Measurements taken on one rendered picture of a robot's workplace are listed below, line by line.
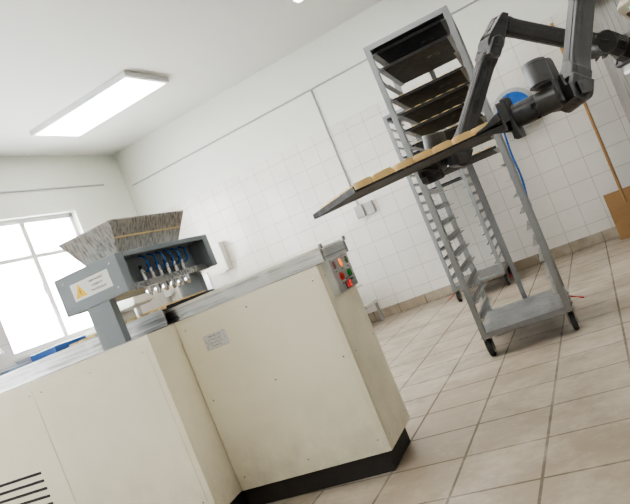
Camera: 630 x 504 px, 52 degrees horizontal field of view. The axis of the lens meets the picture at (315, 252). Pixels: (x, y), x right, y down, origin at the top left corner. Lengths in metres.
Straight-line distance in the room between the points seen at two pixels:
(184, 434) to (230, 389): 0.25
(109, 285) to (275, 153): 4.79
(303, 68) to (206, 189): 1.80
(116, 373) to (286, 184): 4.76
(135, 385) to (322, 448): 0.78
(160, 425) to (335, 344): 0.77
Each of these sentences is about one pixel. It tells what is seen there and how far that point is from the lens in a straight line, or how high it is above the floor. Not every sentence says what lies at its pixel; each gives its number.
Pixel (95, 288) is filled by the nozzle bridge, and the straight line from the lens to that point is 2.71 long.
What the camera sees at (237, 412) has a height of 0.40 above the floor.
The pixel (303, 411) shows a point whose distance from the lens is 2.61.
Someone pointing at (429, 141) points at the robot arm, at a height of 1.07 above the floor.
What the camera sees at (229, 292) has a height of 0.87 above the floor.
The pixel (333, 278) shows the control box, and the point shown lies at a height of 0.77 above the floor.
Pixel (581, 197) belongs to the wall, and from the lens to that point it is 6.54.
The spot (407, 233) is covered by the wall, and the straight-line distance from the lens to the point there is 6.79.
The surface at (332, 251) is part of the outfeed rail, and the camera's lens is 2.73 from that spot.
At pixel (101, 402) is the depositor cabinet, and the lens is 2.84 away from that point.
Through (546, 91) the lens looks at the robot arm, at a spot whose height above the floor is 1.01.
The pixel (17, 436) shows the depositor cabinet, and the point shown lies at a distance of 3.19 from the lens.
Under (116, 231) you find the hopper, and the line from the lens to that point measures 2.77.
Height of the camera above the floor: 0.86
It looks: 1 degrees up
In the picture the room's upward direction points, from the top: 22 degrees counter-clockwise
